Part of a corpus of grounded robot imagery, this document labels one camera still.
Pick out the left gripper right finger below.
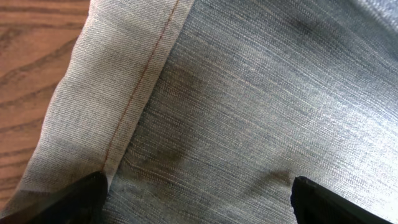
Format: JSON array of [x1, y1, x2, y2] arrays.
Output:
[[290, 176, 391, 224]]

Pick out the light blue denim shorts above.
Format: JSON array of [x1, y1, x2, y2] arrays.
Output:
[[1, 0, 397, 223]]

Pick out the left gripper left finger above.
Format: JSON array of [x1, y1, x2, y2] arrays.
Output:
[[1, 171, 108, 224]]

